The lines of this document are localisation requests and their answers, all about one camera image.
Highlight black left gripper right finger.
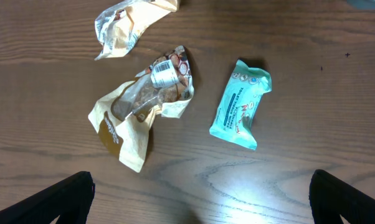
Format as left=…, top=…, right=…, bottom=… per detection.
left=309, top=169, right=375, bottom=224

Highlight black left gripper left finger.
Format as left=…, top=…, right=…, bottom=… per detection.
left=0, top=171, right=95, bottom=224

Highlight teal wet wipes pack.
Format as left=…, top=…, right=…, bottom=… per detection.
left=209, top=60, right=272, bottom=150

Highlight grey plastic basket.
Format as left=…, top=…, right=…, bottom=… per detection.
left=347, top=0, right=375, bottom=10

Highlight beige brown nut bag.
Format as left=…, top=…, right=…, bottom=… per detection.
left=88, top=45, right=194, bottom=172

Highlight crumpled beige snack bag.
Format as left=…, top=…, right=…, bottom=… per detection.
left=94, top=0, right=180, bottom=60

